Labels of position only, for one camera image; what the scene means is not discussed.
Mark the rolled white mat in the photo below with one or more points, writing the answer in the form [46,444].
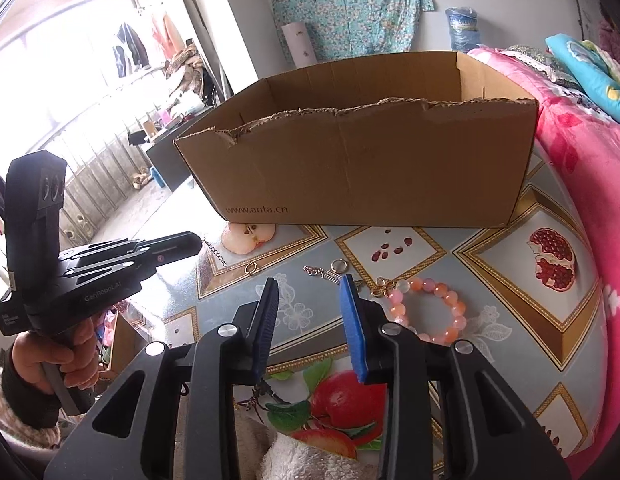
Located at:
[300,42]

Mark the dark hanging jacket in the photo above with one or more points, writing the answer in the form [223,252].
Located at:
[129,50]

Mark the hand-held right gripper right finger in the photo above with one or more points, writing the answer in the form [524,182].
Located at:
[352,330]

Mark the pale green quilt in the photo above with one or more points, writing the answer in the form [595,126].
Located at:
[602,57]

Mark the metal window railing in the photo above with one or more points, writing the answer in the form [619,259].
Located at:
[99,185]

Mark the dark cabinet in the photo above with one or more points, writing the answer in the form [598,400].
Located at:
[164,160]

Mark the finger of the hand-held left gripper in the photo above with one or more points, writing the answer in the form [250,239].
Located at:
[154,247]
[119,270]

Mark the brown cardboard box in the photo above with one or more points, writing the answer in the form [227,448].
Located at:
[365,160]

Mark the fruit-print tablecloth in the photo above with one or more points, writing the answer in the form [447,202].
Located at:
[490,280]

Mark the grey lace pillow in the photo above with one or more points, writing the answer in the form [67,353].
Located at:
[535,57]

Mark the blue water cooler bottle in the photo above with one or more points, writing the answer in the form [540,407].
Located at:
[462,30]

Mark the pink floral blanket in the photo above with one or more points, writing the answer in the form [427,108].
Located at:
[590,185]

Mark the blue quilt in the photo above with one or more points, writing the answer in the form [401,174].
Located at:
[590,80]

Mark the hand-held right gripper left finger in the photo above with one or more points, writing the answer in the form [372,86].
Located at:
[267,325]

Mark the person's left forearm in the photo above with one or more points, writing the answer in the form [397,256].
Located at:
[19,400]

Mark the white fleece cloth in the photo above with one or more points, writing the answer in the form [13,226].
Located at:
[300,460]

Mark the wall poster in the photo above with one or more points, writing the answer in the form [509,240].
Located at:
[612,30]

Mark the pile of plaid clothes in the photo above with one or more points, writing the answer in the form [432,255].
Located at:
[189,70]

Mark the person's left hand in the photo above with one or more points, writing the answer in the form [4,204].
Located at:
[54,352]

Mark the floral cloth wall hanging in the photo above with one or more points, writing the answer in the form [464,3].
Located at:
[350,5]

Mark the pink hanging garment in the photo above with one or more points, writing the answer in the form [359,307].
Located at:
[164,35]

